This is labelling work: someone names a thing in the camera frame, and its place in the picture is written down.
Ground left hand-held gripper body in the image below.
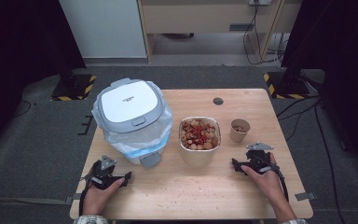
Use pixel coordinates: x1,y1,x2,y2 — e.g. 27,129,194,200
85,154,129,190

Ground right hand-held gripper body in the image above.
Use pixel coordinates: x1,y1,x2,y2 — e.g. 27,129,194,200
245,142,276,174

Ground brown paper cup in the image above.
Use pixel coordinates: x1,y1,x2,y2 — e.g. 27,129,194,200
228,118,251,144

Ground clear plastic trash bag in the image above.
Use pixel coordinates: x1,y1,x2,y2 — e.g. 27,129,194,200
91,79,174,160

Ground beige bowl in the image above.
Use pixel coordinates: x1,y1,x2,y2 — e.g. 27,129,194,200
178,116,222,167

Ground white grey pedal trash can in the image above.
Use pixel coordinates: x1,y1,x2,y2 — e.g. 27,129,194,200
92,77,174,170

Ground person's left hand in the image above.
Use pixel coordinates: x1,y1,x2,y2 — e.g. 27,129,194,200
82,177,126,216

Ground person's right hand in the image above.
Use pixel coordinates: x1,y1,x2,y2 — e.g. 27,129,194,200
241,152,285,205

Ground grey tape strip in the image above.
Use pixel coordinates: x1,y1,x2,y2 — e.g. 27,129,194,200
64,192,82,205
294,191,318,202

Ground yellow black striped stand base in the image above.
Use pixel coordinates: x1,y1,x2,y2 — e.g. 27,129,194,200
263,71,311,101
50,74,97,102

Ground black curtain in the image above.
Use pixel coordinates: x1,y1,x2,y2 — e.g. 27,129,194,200
281,0,358,171
0,0,87,157

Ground light wooden desk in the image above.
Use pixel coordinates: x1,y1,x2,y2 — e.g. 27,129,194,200
136,0,302,64

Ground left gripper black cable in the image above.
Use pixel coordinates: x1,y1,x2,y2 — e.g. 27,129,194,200
78,181,91,217

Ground black floor cables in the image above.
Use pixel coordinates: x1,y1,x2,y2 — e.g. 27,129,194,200
275,95,347,224

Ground thin black floor cable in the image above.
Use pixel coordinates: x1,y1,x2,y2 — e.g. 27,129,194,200
12,100,37,119

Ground hanging black cables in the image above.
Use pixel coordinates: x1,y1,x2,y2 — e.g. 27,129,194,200
241,0,290,66

